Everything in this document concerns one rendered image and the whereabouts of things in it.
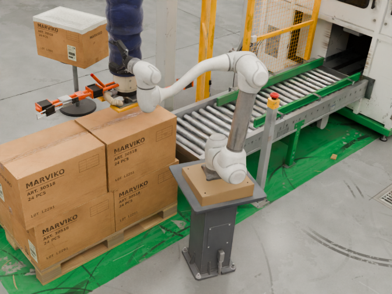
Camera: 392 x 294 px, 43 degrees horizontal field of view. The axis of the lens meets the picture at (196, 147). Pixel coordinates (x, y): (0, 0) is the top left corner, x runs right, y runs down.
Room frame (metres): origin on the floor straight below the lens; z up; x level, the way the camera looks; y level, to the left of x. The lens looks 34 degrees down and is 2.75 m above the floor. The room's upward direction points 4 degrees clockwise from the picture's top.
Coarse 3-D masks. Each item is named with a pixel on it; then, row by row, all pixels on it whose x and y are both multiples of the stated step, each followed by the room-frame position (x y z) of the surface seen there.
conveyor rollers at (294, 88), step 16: (288, 80) 4.68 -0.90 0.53; (304, 80) 4.68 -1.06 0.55; (320, 80) 4.73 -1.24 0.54; (336, 80) 4.73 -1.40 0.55; (256, 96) 4.28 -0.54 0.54; (288, 96) 4.34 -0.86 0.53; (192, 112) 3.87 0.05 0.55; (224, 112) 3.95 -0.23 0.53; (256, 112) 3.95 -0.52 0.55; (176, 128) 3.60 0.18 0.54; (192, 128) 3.60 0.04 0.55; (208, 128) 3.61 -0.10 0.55; (256, 128) 3.68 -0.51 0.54; (192, 144) 3.35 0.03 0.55
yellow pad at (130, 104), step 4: (124, 100) 2.91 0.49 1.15; (128, 100) 2.95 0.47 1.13; (136, 100) 2.96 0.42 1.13; (124, 104) 2.89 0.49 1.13; (128, 104) 2.90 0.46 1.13; (132, 104) 2.91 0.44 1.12; (136, 104) 2.92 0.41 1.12; (112, 108) 2.86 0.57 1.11; (116, 108) 2.84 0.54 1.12; (120, 108) 2.84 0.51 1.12; (124, 108) 2.85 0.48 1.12; (128, 108) 2.87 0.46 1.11; (120, 112) 2.83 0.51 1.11
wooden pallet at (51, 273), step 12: (156, 216) 3.05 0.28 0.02; (168, 216) 3.06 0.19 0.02; (132, 228) 2.90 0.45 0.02; (144, 228) 2.91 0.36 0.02; (12, 240) 2.61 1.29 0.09; (108, 240) 2.67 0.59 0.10; (120, 240) 2.74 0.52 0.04; (24, 252) 2.46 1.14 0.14; (84, 252) 2.61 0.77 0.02; (96, 252) 2.62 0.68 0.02; (60, 264) 2.39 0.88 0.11; (72, 264) 2.48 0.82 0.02; (36, 276) 2.36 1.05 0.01; (48, 276) 2.33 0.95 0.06
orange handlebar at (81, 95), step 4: (104, 84) 2.94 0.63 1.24; (108, 84) 2.95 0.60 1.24; (116, 84) 2.95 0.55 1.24; (104, 88) 2.89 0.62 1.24; (108, 88) 2.90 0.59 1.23; (112, 88) 2.92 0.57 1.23; (76, 92) 2.80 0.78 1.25; (80, 92) 2.79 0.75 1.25; (84, 92) 2.82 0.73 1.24; (72, 96) 2.76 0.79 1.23; (76, 96) 2.75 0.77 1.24; (80, 96) 2.76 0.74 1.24; (84, 96) 2.77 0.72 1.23; (56, 100) 2.68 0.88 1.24; (60, 104) 2.65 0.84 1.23; (36, 108) 2.57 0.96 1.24
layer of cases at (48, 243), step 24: (168, 168) 3.05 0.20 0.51; (120, 192) 2.75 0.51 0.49; (144, 192) 2.90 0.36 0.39; (168, 192) 3.06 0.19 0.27; (0, 216) 2.73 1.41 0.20; (72, 216) 2.48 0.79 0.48; (96, 216) 2.61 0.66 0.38; (120, 216) 2.74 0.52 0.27; (144, 216) 2.90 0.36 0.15; (24, 240) 2.44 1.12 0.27; (48, 240) 2.35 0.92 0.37; (72, 240) 2.47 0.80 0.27; (96, 240) 2.60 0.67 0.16; (48, 264) 2.34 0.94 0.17
